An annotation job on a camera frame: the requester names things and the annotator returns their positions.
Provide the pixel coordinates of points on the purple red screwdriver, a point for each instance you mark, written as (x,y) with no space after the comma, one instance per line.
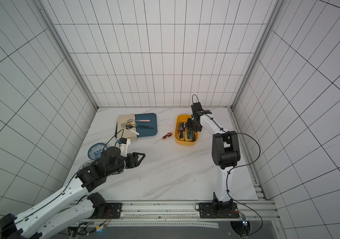
(178,130)

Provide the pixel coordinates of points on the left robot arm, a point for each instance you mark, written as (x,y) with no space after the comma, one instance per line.
(75,201)

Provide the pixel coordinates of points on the small black yellow screwdriver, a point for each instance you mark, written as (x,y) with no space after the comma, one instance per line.
(183,131)

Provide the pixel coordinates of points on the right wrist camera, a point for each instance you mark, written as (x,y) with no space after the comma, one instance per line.
(196,107)

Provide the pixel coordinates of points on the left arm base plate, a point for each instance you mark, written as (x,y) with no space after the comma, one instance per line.
(106,210)

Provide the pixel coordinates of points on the blue patterned plate far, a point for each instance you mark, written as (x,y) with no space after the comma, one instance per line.
(96,150)

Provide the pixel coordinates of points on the dark handled spoon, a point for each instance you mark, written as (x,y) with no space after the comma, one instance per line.
(129,125)

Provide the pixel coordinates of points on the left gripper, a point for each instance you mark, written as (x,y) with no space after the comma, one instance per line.
(133,162)

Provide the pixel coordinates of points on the long black yellow screwdriver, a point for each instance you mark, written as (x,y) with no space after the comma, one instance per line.
(181,132)

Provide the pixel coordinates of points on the blue patterned plate near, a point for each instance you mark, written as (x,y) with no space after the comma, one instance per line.
(86,164)

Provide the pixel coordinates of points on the yellow storage box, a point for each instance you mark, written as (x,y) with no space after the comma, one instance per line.
(184,118)

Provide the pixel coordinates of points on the blue patterned plate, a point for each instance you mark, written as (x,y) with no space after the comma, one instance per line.
(86,164)
(96,150)

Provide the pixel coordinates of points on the white handled spoon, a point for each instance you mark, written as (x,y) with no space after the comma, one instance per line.
(133,131)

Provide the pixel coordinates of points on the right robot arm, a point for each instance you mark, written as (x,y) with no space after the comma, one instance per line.
(225,153)

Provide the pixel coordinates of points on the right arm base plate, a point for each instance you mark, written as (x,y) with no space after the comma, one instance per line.
(213,210)

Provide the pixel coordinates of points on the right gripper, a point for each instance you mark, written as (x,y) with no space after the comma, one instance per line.
(197,120)

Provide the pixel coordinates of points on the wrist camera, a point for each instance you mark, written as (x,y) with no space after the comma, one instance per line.
(123,145)
(196,107)

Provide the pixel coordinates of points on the small orange screwdriver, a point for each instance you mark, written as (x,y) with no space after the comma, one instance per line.
(164,137)

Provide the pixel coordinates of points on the teal placemat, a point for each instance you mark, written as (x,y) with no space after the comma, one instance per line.
(145,132)

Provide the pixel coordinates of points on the beige cloth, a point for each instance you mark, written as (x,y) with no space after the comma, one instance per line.
(123,130)

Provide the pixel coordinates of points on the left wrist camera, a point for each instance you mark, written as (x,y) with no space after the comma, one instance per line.
(123,145)

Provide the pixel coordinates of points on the pink handled spoon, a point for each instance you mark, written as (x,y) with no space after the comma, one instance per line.
(138,120)

